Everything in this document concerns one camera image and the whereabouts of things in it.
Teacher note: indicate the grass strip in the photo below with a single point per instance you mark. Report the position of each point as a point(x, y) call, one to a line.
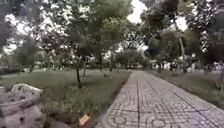
point(196, 85)

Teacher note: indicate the patterned grey tile path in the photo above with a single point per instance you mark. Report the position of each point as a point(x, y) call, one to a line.
point(150, 106)

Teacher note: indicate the small orange object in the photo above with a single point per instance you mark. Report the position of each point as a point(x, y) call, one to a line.
point(84, 119)

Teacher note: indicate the group of trees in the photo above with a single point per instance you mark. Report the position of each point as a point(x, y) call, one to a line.
point(100, 33)

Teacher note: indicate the grass lawn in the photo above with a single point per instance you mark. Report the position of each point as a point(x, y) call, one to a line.
point(63, 90)

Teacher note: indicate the weathered stone block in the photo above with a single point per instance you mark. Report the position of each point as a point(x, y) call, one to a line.
point(20, 108)

